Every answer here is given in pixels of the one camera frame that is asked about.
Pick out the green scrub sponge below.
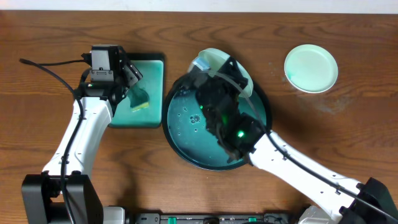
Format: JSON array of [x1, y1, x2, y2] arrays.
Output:
[[127, 87, 149, 111]]

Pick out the mint plate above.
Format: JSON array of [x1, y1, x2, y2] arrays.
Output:
[[284, 44, 338, 93], [187, 48, 254, 96]]

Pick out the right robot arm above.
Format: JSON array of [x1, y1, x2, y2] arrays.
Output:
[[192, 57, 397, 223]]

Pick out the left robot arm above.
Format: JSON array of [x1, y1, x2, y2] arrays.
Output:
[[21, 58, 138, 223]]

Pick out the rectangular green tray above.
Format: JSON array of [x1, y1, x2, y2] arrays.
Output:
[[109, 53, 165, 128]]

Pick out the round dark teal tray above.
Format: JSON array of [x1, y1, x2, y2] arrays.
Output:
[[162, 77, 272, 171]]

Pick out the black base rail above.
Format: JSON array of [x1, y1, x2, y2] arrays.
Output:
[[126, 213, 297, 224]]

